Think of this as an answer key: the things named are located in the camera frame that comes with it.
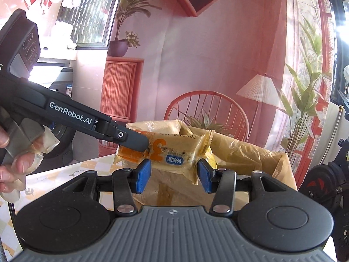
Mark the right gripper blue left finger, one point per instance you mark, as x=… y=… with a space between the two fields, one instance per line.
x=125 y=183

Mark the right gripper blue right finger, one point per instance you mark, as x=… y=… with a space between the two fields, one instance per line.
x=222 y=184

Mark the orange cake bar packet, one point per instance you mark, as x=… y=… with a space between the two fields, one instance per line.
x=173 y=153

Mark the person's left hand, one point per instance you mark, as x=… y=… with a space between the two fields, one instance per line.
x=13 y=174

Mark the hanging laundry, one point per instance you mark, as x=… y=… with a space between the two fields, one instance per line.
x=53 y=34

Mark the checkered floral tablecloth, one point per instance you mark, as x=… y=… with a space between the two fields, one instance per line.
x=41 y=183

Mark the black exercise bike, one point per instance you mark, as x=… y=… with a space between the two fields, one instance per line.
x=327 y=184

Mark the white cap on bike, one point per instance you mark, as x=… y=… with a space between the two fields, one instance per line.
x=346 y=73

